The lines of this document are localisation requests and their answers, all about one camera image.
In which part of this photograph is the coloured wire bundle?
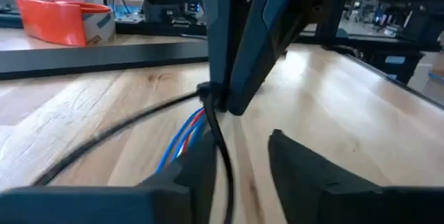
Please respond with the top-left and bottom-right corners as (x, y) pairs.
(154, 107), (209, 175)

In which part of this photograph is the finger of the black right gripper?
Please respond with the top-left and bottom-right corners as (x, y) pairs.
(227, 0), (315, 117)
(196, 0), (259, 112)

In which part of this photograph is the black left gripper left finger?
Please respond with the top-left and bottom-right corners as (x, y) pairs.
(0, 130), (218, 224)

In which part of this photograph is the black duct cover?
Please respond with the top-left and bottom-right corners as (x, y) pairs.
(0, 39), (209, 81)

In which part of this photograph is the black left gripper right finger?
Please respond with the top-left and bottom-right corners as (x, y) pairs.
(268, 128), (444, 224)

